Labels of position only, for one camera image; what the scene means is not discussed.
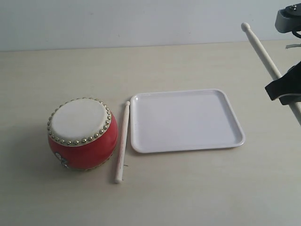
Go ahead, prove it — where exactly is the white wooden drumstick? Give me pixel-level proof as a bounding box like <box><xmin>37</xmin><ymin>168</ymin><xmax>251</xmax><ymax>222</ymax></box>
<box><xmin>241</xmin><ymin>23</ymin><xmax>301</xmax><ymax>123</ymax></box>

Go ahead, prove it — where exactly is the wooden drumstick with red marks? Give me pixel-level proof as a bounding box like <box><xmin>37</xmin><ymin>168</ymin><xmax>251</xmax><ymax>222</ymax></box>
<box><xmin>115</xmin><ymin>101</ymin><xmax>130</xmax><ymax>184</ymax></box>

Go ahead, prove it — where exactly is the red drum with brass studs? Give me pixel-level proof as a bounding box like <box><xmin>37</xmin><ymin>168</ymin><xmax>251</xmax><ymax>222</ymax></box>
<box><xmin>47</xmin><ymin>97</ymin><xmax>118</xmax><ymax>170</ymax></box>

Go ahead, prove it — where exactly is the white rectangular plastic tray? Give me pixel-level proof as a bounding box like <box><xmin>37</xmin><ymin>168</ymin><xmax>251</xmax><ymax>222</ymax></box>
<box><xmin>130</xmin><ymin>89</ymin><xmax>246</xmax><ymax>154</ymax></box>

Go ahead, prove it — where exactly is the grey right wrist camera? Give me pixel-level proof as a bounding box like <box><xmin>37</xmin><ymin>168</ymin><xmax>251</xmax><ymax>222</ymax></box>
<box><xmin>275</xmin><ymin>3</ymin><xmax>301</xmax><ymax>33</ymax></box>

